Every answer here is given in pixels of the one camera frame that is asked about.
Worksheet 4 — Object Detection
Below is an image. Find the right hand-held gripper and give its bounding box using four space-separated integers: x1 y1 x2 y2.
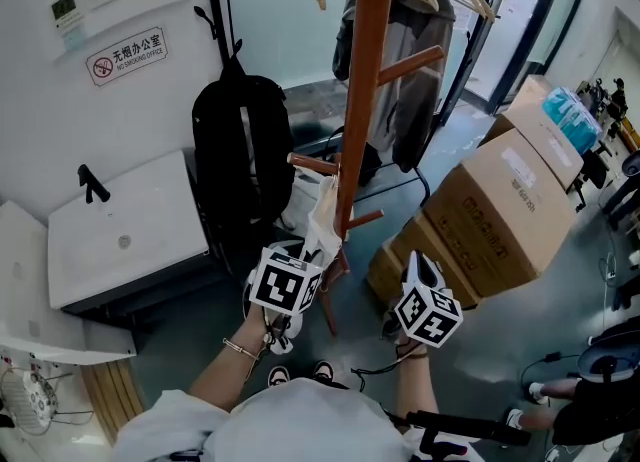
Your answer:
382 249 464 349

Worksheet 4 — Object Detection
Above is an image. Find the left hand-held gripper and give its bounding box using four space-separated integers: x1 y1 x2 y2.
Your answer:
242 244 323 355

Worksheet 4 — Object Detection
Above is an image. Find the brown wooden coat rack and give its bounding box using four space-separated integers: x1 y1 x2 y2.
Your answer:
286 0 445 337

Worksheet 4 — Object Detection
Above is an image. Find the person's left forearm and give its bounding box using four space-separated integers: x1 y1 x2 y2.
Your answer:
188 307 275 413

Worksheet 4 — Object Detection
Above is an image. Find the person's right forearm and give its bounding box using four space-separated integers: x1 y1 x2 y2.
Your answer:
394 343 439 416

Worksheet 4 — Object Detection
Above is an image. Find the black metal garment rack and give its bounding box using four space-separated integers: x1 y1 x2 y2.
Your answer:
319 0 501 201

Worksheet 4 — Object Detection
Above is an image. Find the low cardboard box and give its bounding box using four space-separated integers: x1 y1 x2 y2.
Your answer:
366 211 484 311

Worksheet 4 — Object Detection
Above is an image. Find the gold wrist bangle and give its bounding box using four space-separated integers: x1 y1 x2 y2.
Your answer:
222 337 262 362

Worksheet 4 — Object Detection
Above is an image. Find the person's left shoe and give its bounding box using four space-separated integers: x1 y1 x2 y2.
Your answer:
267 364 291 389

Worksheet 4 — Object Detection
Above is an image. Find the large cardboard box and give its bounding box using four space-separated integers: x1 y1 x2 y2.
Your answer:
422 127 578 299

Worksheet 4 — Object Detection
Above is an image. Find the person's white shirt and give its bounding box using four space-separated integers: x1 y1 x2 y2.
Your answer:
112 377 486 462

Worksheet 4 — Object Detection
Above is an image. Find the black backpack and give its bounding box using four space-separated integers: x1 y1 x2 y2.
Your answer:
191 40 296 227

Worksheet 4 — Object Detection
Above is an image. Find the white ceramic sink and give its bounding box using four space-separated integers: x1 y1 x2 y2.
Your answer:
46 149 211 310

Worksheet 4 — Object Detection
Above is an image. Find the black faucet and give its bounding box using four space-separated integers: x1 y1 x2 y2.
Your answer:
76 163 112 205

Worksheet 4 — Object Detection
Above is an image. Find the black office chair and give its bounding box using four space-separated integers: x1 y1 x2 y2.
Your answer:
572 141 614 214

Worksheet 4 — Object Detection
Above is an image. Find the long cardboard box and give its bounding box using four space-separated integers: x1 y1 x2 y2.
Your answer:
479 74 586 193

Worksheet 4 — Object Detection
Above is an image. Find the grey hanging jacket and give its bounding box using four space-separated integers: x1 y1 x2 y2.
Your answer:
331 0 457 174

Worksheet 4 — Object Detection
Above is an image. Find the blue plastic-wrapped package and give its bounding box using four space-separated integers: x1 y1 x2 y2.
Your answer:
542 85 605 155

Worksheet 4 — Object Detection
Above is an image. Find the black handlebar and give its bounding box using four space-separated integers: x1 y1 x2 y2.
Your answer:
405 410 532 447

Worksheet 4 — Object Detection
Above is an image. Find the no-smoking wall sign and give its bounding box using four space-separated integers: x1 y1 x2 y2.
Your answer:
84 25 170 89

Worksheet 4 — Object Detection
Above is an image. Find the wall thermostat display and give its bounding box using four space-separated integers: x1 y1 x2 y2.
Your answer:
49 0 86 31

